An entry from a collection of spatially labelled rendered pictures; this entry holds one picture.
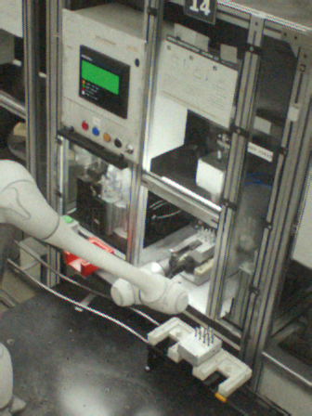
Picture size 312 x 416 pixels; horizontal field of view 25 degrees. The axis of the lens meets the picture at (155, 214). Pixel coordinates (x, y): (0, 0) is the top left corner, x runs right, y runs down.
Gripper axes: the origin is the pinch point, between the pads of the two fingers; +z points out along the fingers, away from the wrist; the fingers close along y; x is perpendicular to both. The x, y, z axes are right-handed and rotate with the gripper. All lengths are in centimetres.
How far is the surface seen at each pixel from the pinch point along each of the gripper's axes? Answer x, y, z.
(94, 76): 42, 61, -15
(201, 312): -16.9, -12.5, -13.5
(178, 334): -17.6, -15.1, -26.2
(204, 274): -6.5, -8.0, 0.1
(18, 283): 131, -104, 10
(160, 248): 20.4, -12.5, 3.8
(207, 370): -36, -15, -32
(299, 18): -25, 97, 4
